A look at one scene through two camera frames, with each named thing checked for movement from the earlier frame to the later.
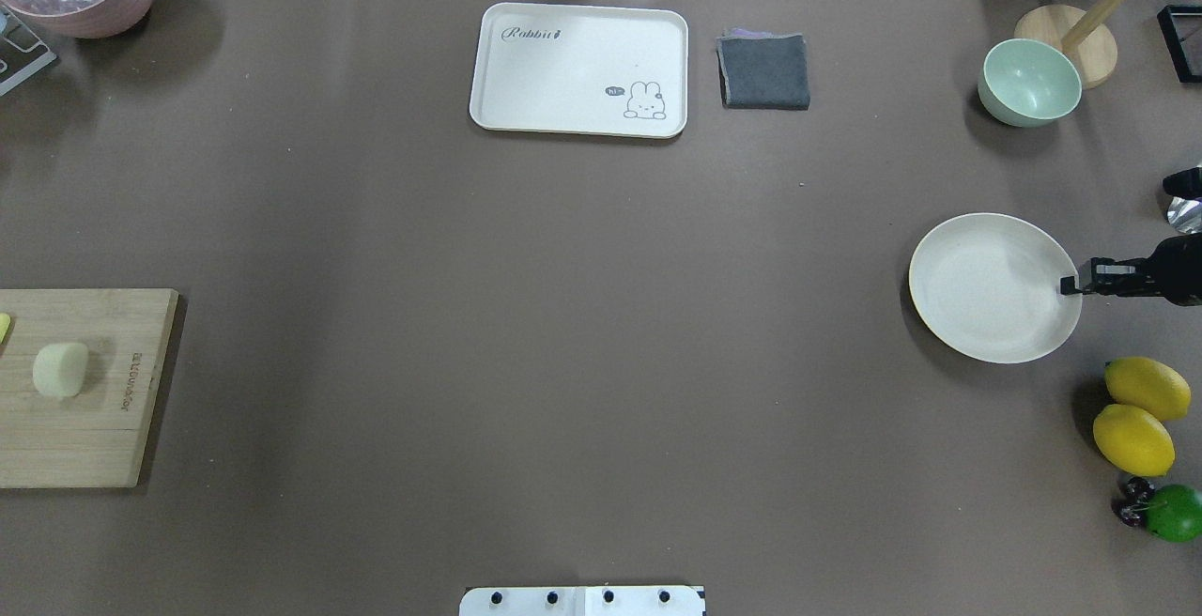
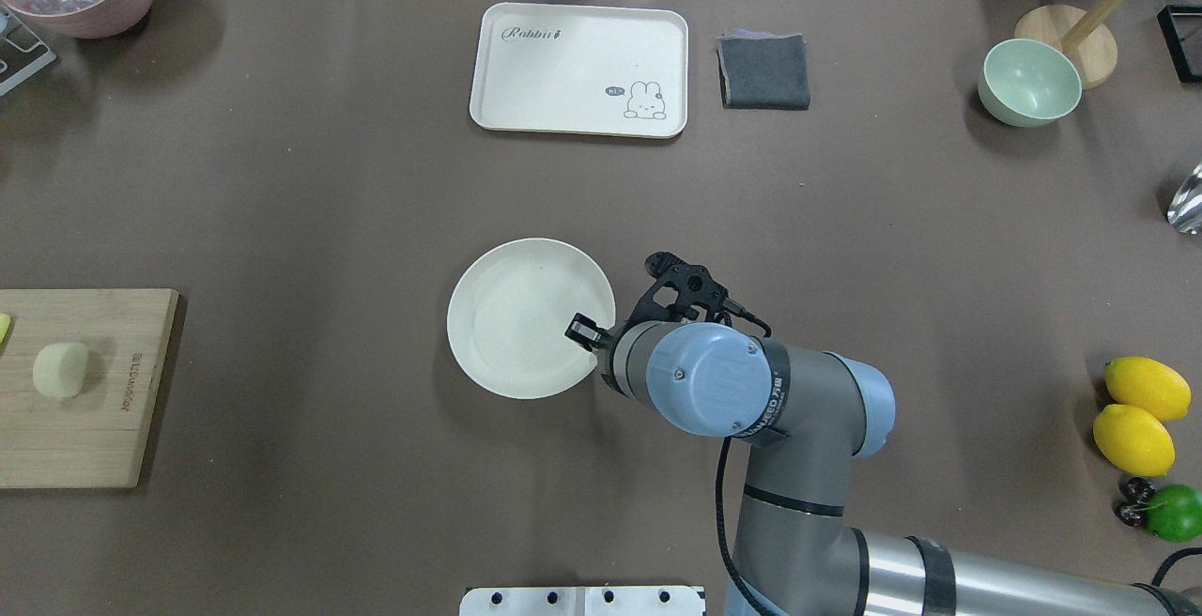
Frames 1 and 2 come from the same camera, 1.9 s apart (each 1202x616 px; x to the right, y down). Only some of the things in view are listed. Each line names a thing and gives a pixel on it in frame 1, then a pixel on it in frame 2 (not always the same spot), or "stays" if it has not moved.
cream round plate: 989,286 to 511,309
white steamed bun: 59,369 stays
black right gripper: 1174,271 to 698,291
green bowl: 1028,84 stays
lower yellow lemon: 1132,439 stays
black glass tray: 1181,26 stays
